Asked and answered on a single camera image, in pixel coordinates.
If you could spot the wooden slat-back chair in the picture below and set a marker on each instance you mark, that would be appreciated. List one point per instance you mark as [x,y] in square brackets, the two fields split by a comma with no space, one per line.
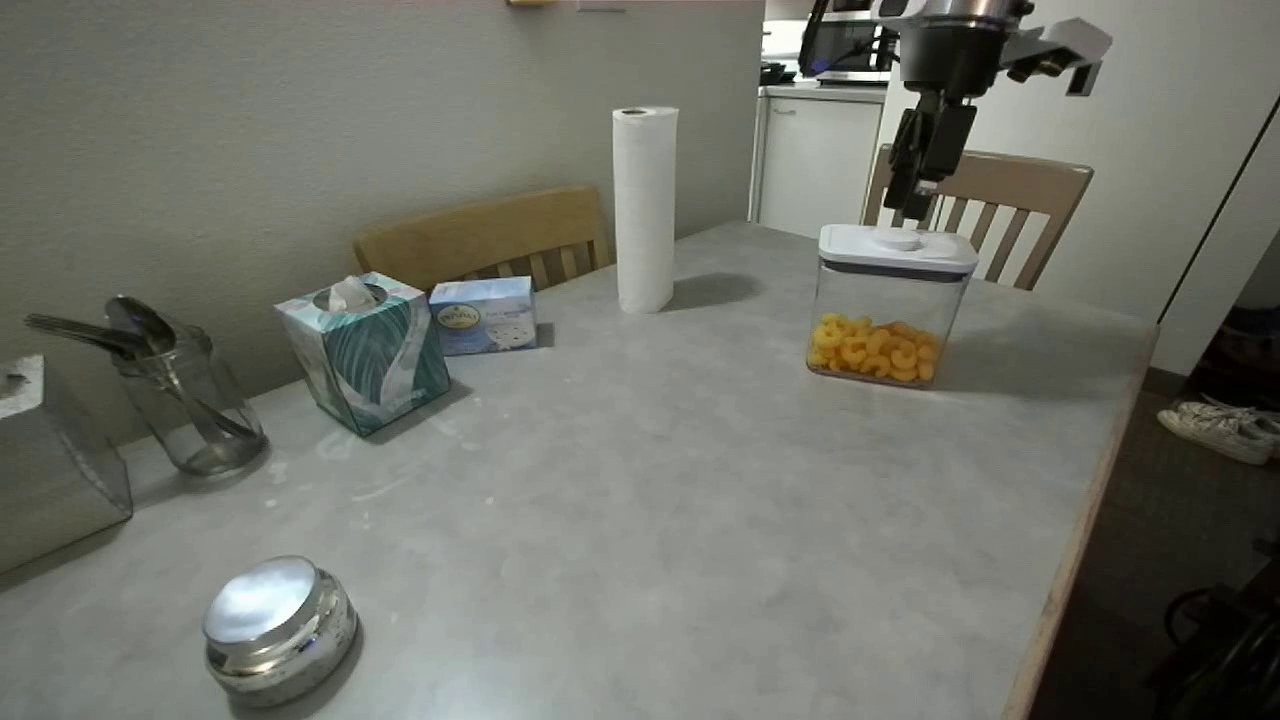
[1026,181]

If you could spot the orange snack pieces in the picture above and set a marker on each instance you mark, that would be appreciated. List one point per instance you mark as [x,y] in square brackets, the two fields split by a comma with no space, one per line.
[874,349]

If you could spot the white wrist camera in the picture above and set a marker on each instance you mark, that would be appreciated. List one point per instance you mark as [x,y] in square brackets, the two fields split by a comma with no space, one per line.
[1075,40]

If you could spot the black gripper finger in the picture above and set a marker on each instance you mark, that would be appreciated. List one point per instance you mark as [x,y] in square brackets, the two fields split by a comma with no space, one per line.
[908,161]
[953,132]

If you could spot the black wall switch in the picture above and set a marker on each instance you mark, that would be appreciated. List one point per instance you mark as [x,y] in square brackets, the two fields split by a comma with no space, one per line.
[1085,80]

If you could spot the teal cube tissue box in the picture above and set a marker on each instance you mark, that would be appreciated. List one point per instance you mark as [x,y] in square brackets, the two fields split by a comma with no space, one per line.
[365,355]

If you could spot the black microwave oven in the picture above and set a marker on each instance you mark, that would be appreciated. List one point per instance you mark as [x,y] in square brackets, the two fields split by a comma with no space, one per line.
[841,44]

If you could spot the white paper towel roll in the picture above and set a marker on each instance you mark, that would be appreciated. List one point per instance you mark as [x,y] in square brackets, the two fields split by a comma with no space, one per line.
[647,207]

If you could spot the clear glass utensil jar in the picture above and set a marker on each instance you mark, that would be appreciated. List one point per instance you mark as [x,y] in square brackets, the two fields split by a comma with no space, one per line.
[192,405]

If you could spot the white sneaker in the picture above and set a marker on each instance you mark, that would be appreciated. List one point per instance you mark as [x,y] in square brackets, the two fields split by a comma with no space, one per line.
[1220,429]

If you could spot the clear acrylic box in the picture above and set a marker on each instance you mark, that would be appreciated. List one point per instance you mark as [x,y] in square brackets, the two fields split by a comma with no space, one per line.
[46,481]

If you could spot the metal spoon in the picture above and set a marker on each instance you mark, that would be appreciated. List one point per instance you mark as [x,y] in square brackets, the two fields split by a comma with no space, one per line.
[143,322]

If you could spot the white rectangular container lid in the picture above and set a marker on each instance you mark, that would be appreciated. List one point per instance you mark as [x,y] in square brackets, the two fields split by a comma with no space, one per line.
[898,248]

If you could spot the blue flat tissue box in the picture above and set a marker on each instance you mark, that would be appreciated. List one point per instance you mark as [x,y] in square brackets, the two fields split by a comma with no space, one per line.
[482,319]

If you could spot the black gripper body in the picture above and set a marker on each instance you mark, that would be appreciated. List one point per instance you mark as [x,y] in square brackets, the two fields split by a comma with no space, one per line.
[963,61]

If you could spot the clear plastic food container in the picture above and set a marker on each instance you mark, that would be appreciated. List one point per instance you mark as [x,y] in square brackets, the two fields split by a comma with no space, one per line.
[885,304]

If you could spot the round silver metal lid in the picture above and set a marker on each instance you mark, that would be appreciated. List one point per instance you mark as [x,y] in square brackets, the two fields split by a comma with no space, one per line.
[276,624]

